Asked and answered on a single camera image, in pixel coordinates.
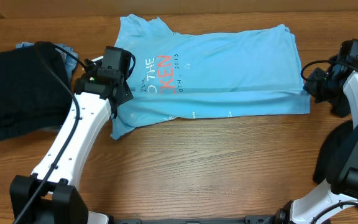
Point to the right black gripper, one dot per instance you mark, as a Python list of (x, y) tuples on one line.
[(317, 92)]

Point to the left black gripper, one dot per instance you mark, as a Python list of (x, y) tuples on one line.
[(128, 93)]

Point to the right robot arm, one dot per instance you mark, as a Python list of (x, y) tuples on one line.
[(320, 204)]

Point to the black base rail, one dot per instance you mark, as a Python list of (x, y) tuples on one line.
[(191, 221)]

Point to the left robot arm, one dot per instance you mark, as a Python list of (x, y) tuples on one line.
[(50, 194)]

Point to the light blue printed t-shirt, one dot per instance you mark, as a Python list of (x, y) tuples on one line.
[(216, 75)]

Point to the black t-shirt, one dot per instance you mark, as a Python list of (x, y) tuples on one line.
[(337, 162)]

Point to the folded black garment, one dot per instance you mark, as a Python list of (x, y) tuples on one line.
[(32, 90)]

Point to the folded blue denim garment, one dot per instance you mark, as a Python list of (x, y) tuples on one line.
[(70, 63)]

